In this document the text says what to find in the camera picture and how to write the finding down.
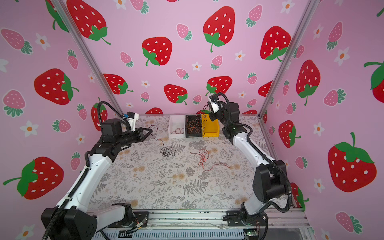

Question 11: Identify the aluminium right corner post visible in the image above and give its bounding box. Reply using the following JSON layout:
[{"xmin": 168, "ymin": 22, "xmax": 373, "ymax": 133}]
[{"xmin": 258, "ymin": 0, "xmax": 320, "ymax": 120}]

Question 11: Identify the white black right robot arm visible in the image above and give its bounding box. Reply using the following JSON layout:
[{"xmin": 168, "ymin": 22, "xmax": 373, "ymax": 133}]
[{"xmin": 208, "ymin": 93, "xmax": 293, "ymax": 225}]

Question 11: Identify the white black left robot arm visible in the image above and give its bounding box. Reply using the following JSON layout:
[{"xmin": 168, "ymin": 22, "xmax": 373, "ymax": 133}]
[{"xmin": 41, "ymin": 101, "xmax": 153, "ymax": 240}]

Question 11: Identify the black plastic storage bin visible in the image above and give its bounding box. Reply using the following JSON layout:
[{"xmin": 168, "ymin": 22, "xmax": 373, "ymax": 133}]
[{"xmin": 185, "ymin": 114, "xmax": 203, "ymax": 138}]

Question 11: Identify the white translucent storage bin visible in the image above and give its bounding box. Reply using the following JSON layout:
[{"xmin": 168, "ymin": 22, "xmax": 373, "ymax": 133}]
[{"xmin": 168, "ymin": 115, "xmax": 186, "ymax": 139}]

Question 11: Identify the orange cable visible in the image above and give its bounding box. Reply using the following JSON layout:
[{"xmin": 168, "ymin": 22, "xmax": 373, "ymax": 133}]
[{"xmin": 186, "ymin": 115, "xmax": 204, "ymax": 136}]

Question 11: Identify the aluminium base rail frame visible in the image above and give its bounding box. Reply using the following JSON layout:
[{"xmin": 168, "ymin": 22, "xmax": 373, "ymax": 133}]
[{"xmin": 86, "ymin": 206, "xmax": 316, "ymax": 240}]

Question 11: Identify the aluminium corner post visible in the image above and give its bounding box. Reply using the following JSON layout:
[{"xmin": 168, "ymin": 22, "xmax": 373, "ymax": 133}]
[
  {"xmin": 52, "ymin": 0, "xmax": 124, "ymax": 115},
  {"xmin": 258, "ymin": 0, "xmax": 320, "ymax": 120}
]

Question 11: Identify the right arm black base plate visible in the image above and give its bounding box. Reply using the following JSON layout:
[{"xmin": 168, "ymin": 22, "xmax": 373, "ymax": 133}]
[{"xmin": 222, "ymin": 210, "xmax": 268, "ymax": 227}]

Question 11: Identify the aluminium left corner post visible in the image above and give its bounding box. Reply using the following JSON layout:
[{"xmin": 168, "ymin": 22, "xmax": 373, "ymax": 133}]
[{"xmin": 52, "ymin": 0, "xmax": 124, "ymax": 115}]

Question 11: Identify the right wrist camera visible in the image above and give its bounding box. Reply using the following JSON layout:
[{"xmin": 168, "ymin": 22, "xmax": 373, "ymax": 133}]
[{"xmin": 208, "ymin": 94, "xmax": 220, "ymax": 114}]

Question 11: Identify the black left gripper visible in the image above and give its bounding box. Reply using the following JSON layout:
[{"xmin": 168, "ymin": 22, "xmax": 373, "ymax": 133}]
[{"xmin": 116, "ymin": 128, "xmax": 152, "ymax": 150}]

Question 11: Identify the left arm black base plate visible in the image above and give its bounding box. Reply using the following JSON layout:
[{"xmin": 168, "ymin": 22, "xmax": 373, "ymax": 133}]
[{"xmin": 108, "ymin": 211, "xmax": 150, "ymax": 229}]

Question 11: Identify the yellow plastic storage bin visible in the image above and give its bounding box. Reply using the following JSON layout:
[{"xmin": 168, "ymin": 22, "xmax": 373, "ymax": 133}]
[{"xmin": 202, "ymin": 114, "xmax": 220, "ymax": 138}]

